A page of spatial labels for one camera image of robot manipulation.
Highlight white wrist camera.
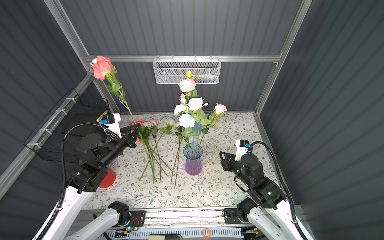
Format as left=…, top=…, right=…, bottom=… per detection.
left=235, top=140, right=253, bottom=161
left=98, top=111, right=122, bottom=139

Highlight pink carnation flower stem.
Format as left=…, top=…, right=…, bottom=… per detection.
left=179, top=71, right=198, bottom=104

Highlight black wire wall basket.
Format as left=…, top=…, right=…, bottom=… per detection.
left=24, top=89, right=110, bottom=164

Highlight red pen cup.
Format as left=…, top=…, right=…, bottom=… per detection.
left=99, top=168, right=116, bottom=189

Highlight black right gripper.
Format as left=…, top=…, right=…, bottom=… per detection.
left=219, top=149, right=251, bottom=189

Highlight white blue carnation stem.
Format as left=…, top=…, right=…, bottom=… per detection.
left=174, top=104, right=196, bottom=148

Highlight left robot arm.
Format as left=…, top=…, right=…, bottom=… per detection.
left=34, top=124, right=141, bottom=240

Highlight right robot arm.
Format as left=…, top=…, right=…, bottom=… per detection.
left=219, top=152, right=313, bottom=240

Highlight coral pink rose stem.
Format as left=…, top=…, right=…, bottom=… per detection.
left=91, top=56, right=137, bottom=124

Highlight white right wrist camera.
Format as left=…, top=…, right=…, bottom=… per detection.
left=235, top=140, right=253, bottom=161

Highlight bunch of lying flowers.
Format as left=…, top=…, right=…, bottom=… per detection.
left=130, top=118, right=178, bottom=184

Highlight purple ribbed glass vase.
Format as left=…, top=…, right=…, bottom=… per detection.
left=183, top=143, right=203, bottom=176

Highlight white rose stem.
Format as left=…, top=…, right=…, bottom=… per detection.
left=188, top=97, right=208, bottom=144

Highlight white wire wall basket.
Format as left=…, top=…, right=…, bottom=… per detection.
left=153, top=58, right=222, bottom=85

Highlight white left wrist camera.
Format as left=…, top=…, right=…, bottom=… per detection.
left=98, top=111, right=122, bottom=139

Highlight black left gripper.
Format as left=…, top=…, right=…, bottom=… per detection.
left=100, top=122, right=140, bottom=170

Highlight light pink rose stem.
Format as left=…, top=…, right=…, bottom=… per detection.
left=200, top=104, right=227, bottom=145

